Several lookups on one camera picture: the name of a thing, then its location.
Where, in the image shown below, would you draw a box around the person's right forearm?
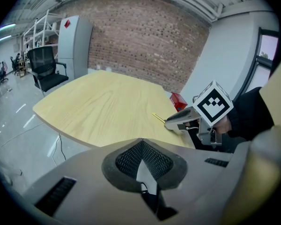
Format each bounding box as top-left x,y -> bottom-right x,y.
213,87 -> 276,142

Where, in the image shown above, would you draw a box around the yellow storage cart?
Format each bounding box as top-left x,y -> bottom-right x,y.
18,60 -> 27,78

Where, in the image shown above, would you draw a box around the black framed window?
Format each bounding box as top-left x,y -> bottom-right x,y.
242,27 -> 281,98

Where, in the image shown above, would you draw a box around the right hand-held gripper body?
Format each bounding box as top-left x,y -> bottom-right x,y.
192,80 -> 234,146

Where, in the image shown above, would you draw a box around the black swivel chair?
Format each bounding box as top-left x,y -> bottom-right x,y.
10,56 -> 20,76

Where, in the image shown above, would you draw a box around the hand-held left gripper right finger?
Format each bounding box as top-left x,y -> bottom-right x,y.
142,138 -> 234,220

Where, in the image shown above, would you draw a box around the white ceiling pipes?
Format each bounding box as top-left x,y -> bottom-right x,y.
154,0 -> 223,21

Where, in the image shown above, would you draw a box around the grey refrigerator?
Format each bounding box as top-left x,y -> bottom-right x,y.
58,15 -> 93,80

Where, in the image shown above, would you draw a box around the white shelf rack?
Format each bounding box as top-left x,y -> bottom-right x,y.
22,9 -> 66,64

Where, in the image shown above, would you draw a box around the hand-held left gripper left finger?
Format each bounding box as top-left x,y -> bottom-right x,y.
23,138 -> 160,225

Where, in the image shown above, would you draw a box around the square wooden table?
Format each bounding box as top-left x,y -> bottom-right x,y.
32,69 -> 197,150

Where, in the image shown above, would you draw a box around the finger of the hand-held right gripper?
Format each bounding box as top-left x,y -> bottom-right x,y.
166,106 -> 199,122
164,117 -> 201,132

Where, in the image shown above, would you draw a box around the black mesh visitor chair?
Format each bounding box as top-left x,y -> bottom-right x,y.
27,45 -> 70,98

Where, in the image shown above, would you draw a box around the red box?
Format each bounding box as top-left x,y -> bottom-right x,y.
170,92 -> 189,113

